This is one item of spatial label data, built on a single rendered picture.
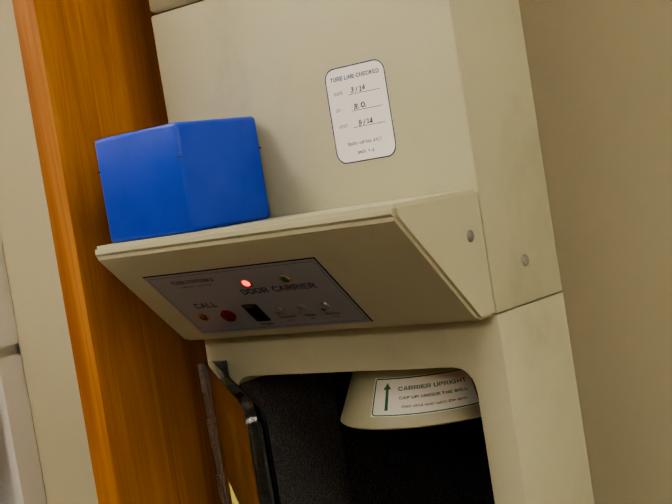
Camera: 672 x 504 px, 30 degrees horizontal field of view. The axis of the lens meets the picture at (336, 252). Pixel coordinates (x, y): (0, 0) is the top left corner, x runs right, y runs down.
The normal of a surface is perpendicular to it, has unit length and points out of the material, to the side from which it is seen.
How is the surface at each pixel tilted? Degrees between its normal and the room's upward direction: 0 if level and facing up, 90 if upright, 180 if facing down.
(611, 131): 90
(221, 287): 135
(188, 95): 90
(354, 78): 90
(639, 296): 90
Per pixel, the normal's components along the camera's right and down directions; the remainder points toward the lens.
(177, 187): -0.60, 0.14
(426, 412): -0.20, -0.33
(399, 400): -0.46, -0.29
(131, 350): 0.78, -0.09
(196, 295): -0.32, 0.79
